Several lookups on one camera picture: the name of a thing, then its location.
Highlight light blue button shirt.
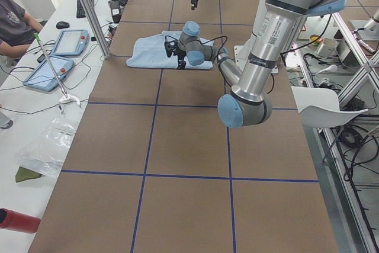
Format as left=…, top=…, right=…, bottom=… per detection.
left=126, top=30, right=214, bottom=71

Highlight black keyboard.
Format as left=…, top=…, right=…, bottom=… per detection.
left=76, top=0, right=95, bottom=19

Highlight blue teach pendant far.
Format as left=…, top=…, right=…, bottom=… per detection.
left=51, top=29, right=89, bottom=57

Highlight blue teach pendant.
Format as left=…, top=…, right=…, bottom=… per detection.
left=51, top=29, right=89, bottom=57
left=23, top=55, right=74, bottom=91

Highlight black computer mouse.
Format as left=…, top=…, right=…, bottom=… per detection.
left=56, top=21, right=70, bottom=30

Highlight blue teach pendant near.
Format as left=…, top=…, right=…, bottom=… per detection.
left=23, top=55, right=74, bottom=91

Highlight white box container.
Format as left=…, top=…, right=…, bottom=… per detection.
left=316, top=38, right=339, bottom=57

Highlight white curved plastic sheet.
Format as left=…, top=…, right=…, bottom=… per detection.
left=291, top=86, right=368, bottom=128

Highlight reacher grabber stick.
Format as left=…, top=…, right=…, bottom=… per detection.
left=34, top=33, right=81, bottom=114

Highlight clear plastic bag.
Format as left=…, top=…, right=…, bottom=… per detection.
left=18, top=116, right=80, bottom=179

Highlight seated person grey shirt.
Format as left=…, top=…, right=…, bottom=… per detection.
left=1, top=0, right=43, bottom=59

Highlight green cloth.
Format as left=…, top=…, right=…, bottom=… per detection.
left=15, top=166, right=42, bottom=183

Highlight red cylinder bottle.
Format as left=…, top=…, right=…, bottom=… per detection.
left=1, top=209, right=41, bottom=233

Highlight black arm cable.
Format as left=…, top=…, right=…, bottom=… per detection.
left=164, top=35, right=237, bottom=88

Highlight grey aluminium frame post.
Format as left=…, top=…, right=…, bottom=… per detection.
left=80, top=0, right=110, bottom=59

